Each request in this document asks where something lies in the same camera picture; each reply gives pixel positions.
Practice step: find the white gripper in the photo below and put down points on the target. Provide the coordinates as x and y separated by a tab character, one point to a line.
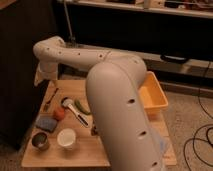
46	71

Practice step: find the metal fork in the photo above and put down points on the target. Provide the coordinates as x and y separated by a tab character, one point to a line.
47	104

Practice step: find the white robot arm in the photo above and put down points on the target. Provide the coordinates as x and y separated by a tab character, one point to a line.
112	91

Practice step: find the white paper cup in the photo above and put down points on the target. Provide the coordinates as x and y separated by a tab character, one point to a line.
66	138

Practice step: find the small metal cup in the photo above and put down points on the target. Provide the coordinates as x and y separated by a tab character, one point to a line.
40	141

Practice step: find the orange round fruit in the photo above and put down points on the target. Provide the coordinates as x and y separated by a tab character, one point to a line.
59	113

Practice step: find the green chili pepper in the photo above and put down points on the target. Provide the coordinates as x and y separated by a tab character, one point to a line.
80	107

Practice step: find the blue sponge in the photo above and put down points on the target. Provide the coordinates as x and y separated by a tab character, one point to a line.
46	123

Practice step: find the metal stand pole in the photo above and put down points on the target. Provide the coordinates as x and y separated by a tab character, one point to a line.
71	35

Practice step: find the dark pine cone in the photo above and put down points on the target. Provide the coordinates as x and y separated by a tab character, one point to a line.
94	131

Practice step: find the yellow plastic bin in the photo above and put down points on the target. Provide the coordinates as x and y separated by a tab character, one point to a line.
152	95

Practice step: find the low wooden shelf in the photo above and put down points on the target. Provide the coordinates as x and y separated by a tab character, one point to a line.
160	66

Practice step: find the blue grey cloth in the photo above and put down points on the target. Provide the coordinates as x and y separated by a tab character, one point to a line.
163	146

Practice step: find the black handle on shelf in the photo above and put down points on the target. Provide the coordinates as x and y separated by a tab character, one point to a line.
177	60

